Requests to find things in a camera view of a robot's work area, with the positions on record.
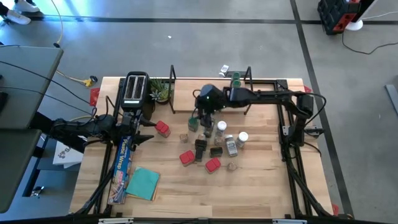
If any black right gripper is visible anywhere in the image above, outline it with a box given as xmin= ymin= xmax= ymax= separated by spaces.
xmin=195 ymin=83 xmax=227 ymax=129

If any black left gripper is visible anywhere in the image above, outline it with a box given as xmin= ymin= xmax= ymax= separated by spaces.
xmin=119 ymin=111 xmax=157 ymax=149

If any red lid paprika tin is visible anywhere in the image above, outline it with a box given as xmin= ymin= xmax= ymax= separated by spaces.
xmin=204 ymin=157 xmax=222 ymax=174
xmin=154 ymin=120 xmax=172 ymax=139
xmin=179 ymin=150 xmax=196 ymax=167

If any potted succulent plant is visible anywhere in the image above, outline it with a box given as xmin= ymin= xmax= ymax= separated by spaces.
xmin=149 ymin=78 xmax=172 ymax=105

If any black toaster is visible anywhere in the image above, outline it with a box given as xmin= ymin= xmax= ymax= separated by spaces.
xmin=120 ymin=71 xmax=150 ymax=112

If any blue plastic wrap box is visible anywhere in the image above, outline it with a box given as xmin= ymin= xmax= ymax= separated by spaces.
xmin=107 ymin=135 xmax=135 ymax=205

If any teal folded cloth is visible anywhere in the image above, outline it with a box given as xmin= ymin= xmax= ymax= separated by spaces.
xmin=125 ymin=166 xmax=161 ymax=202

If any white printed box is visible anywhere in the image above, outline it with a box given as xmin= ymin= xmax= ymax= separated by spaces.
xmin=52 ymin=140 xmax=84 ymax=169

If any small metal clamp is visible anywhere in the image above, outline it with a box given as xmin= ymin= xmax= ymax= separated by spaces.
xmin=30 ymin=185 xmax=45 ymax=197

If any dark grey desk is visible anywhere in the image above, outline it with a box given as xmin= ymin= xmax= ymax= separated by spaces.
xmin=0 ymin=129 xmax=43 ymax=214

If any black red tool organizer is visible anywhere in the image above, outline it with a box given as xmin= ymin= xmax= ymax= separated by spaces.
xmin=317 ymin=0 xmax=379 ymax=35

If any person's shoe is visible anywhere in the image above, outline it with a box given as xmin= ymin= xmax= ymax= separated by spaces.
xmin=5 ymin=9 xmax=32 ymax=26
xmin=12 ymin=0 xmax=41 ymax=13

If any white round stand base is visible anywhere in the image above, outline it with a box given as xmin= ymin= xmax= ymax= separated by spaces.
xmin=345 ymin=19 xmax=364 ymax=32

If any grey metal bar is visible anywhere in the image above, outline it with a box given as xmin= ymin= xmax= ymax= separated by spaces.
xmin=384 ymin=83 xmax=398 ymax=116

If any yellow extension cord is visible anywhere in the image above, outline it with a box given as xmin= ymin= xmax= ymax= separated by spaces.
xmin=55 ymin=70 xmax=94 ymax=88

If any white bracket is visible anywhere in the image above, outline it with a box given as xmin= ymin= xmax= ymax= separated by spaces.
xmin=272 ymin=218 xmax=308 ymax=224
xmin=98 ymin=217 xmax=134 ymax=224

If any thin black cable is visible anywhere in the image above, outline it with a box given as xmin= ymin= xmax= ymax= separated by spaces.
xmin=0 ymin=60 xmax=94 ymax=106
xmin=0 ymin=84 xmax=96 ymax=116

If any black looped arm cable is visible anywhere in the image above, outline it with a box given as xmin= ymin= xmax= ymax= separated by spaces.
xmin=303 ymin=91 xmax=328 ymax=128

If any thin yellow cable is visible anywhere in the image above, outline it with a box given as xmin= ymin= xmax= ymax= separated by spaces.
xmin=50 ymin=0 xmax=65 ymax=47

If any black floor cable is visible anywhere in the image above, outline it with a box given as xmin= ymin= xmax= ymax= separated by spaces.
xmin=341 ymin=29 xmax=398 ymax=55

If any white cable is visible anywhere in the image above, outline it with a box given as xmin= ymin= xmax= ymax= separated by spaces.
xmin=362 ymin=11 xmax=398 ymax=20

